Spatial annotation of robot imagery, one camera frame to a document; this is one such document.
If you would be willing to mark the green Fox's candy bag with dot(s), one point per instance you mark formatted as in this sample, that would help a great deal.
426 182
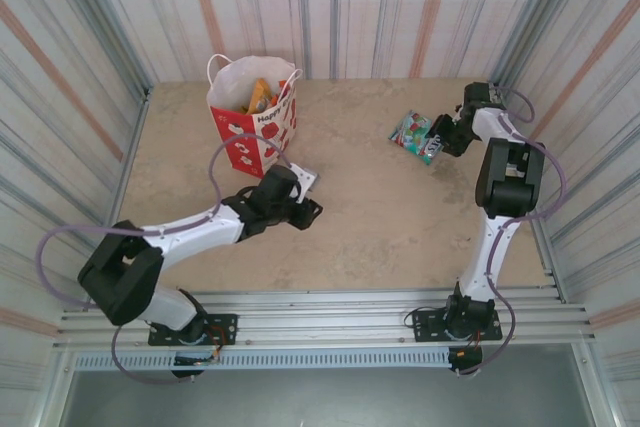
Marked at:
412 134

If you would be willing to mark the red white paper gift bag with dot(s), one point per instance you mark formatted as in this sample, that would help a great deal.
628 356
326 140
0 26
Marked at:
245 147

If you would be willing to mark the orange-brown foil snack bag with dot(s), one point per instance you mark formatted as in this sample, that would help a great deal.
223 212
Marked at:
257 94

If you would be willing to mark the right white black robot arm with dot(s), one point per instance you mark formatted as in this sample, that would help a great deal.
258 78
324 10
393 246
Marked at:
510 182

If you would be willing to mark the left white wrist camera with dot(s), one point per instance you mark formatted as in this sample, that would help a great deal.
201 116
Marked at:
306 177

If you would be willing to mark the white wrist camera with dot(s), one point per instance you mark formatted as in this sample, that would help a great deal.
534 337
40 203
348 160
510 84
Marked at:
306 177
495 90

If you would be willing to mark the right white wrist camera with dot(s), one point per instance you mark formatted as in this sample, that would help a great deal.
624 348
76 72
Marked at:
495 90

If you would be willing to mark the aluminium rail frame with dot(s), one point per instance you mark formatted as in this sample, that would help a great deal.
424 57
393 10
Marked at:
320 309

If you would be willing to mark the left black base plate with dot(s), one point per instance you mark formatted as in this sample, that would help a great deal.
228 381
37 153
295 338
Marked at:
222 329

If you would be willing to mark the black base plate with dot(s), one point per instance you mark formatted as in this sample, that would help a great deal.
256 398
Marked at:
222 329
427 324

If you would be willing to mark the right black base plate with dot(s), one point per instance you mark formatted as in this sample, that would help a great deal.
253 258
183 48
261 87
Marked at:
427 324

